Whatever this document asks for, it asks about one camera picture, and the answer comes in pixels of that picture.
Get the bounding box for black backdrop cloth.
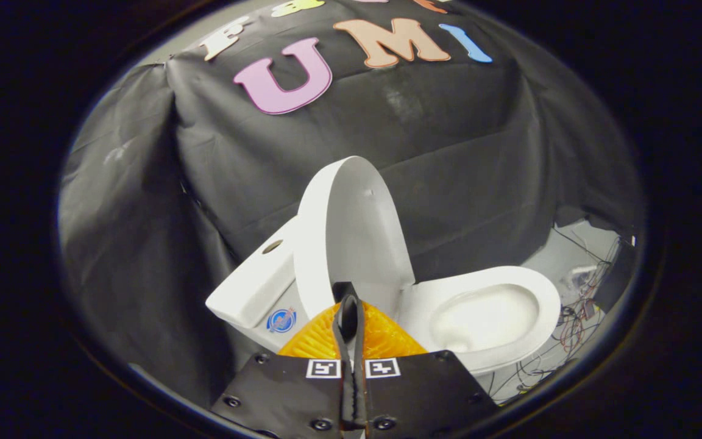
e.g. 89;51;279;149
58;0;644;409

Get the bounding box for black floor cables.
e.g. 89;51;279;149
485;226;623;406

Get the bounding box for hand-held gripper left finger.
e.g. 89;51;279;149
211;282;358;439

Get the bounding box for red thin wires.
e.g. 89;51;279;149
558;299;598;354

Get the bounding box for black box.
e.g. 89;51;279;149
592;241;638;313

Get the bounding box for white toilet lid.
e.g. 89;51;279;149
293;155;416;321

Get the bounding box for white toilet bowl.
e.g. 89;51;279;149
427;284;556;403

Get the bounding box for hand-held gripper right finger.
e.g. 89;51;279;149
349;282;501;439

